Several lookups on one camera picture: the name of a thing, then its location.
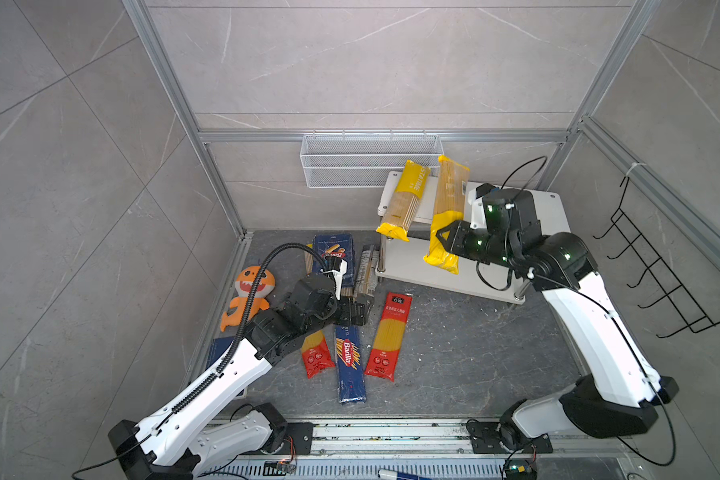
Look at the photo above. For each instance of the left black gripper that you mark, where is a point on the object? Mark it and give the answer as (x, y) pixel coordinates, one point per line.
(351, 318)

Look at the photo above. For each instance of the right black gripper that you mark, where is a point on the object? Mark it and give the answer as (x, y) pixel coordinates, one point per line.
(456, 235)

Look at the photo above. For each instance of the yellow barcode spaghetti bag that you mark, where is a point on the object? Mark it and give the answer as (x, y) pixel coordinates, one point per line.
(448, 207)

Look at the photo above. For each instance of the yellow Pastatime spaghetti bag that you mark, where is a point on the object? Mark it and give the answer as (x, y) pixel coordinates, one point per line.
(405, 201)

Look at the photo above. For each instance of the red spaghetti bag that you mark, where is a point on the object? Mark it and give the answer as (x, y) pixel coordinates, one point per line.
(387, 344)
(316, 354)

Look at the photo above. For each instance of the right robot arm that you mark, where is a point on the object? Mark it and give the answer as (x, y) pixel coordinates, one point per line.
(622, 394)

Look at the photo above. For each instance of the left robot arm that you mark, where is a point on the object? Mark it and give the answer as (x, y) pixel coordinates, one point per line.
(177, 441)

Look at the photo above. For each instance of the white two-tier shelf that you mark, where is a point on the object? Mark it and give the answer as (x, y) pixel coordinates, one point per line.
(404, 260)

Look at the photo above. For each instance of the clear labelled spaghetti bag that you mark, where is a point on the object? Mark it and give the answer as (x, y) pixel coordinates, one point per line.
(366, 278)

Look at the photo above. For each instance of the blue Barilla rigatoni box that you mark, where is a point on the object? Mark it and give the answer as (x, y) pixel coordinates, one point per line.
(341, 246)

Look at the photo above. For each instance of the blue Barilla spaghetti box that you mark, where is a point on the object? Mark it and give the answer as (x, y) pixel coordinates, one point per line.
(351, 385)

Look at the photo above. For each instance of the orange shark plush toy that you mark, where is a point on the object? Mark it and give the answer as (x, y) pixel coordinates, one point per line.
(243, 284)

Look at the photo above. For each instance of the blue marker pen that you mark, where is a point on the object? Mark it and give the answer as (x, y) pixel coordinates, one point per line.
(399, 475)

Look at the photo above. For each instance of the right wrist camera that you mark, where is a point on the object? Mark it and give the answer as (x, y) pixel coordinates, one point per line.
(475, 201)

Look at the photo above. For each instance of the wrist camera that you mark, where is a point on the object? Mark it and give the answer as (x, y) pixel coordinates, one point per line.
(475, 201)
(335, 268)

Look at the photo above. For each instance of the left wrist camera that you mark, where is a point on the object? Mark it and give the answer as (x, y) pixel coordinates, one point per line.
(335, 268)

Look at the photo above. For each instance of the white wire mesh basket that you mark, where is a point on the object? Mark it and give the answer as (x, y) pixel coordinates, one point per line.
(363, 160)

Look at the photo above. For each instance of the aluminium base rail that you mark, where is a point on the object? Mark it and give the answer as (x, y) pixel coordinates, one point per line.
(445, 448)

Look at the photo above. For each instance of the black wire hook rack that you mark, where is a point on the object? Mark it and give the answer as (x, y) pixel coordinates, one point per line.
(672, 290)

